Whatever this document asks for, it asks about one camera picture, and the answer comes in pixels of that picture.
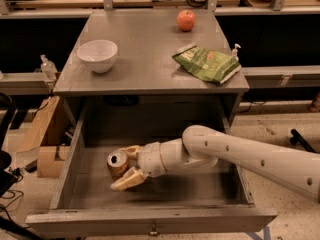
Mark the green chip bag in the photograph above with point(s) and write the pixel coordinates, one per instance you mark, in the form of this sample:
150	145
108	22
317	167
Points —
205	64

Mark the grey cabinet counter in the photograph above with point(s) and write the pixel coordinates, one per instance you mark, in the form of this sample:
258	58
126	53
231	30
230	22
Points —
146	40

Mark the grey open drawer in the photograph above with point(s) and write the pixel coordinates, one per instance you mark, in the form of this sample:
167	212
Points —
211	200

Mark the orange soda can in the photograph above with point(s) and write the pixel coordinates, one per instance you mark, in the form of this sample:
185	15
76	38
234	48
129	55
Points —
117	163

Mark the metal drawer knob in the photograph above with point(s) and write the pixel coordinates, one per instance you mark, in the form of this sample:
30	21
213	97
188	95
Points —
153	232

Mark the clear sanitizer bottle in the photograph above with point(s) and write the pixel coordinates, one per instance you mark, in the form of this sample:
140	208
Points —
48	68

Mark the white ceramic bowl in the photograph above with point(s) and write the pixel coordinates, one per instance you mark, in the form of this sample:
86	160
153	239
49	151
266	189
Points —
98	55

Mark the small pump bottle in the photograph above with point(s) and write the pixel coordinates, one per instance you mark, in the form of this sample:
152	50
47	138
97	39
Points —
235	51

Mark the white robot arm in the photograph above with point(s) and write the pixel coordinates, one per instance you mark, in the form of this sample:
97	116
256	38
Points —
201	147

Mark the red apple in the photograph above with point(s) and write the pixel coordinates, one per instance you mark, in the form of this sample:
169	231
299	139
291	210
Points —
186	20

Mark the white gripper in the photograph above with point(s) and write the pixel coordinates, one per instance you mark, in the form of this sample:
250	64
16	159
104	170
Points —
150	160

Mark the brown cardboard box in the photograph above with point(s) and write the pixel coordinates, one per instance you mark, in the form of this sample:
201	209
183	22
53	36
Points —
46	136

